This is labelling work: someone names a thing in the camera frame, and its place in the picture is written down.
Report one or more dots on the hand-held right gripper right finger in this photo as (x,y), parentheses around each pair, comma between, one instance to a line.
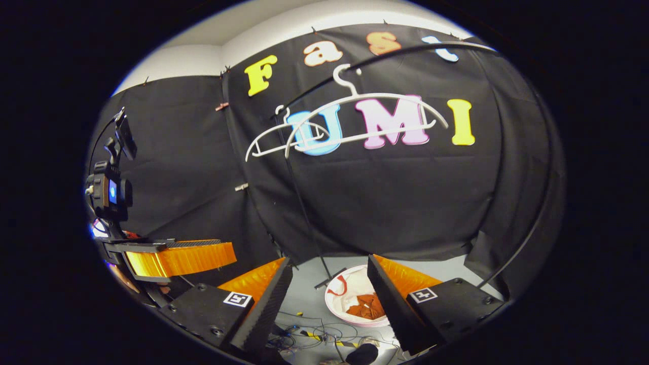
(393,314)

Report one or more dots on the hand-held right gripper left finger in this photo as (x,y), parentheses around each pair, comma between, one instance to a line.
(263,309)

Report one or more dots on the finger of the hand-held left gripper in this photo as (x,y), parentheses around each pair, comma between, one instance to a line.
(192,258)

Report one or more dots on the orange ribbed shirt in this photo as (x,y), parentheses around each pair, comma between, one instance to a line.
(367,306)

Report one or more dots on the white laundry hamper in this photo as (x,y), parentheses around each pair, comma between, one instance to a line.
(339,304)

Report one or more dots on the empty white plastic hanger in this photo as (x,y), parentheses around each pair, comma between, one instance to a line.
(263,148)

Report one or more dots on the person's black shoe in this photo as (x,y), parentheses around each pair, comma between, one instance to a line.
(362,353)

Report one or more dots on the silver backdrop clamp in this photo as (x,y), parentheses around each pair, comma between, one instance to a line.
(241,187)

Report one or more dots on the black backdrop cloth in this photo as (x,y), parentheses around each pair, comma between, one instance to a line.
(182,152)

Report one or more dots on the pink backdrop clamp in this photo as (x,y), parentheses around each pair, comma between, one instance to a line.
(222,106)

